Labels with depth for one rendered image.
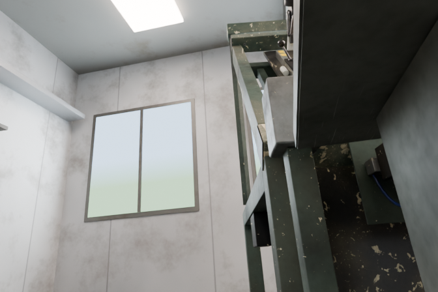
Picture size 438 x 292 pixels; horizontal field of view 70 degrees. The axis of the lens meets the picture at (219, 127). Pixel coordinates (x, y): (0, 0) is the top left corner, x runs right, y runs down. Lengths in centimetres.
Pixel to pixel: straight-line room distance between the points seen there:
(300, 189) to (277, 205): 19
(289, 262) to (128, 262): 307
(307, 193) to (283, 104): 22
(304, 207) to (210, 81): 345
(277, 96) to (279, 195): 30
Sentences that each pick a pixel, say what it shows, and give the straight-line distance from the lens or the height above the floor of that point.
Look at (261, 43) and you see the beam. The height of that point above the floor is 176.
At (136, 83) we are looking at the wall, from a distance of 448.
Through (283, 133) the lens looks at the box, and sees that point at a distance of 75.
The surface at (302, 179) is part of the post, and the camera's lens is 76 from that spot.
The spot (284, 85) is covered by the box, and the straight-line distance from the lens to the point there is 81.
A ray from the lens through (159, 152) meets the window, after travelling 389.
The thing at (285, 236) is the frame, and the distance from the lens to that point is 92.
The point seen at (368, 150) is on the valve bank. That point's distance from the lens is 101.
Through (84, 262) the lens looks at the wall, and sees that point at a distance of 414.
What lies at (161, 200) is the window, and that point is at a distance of 374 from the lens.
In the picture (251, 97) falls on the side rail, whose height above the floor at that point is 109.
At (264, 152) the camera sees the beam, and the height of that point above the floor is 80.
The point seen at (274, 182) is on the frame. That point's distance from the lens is 94.
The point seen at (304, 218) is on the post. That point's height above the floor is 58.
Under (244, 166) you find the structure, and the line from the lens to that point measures 225.
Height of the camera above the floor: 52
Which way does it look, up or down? 22 degrees up
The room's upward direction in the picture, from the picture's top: 4 degrees counter-clockwise
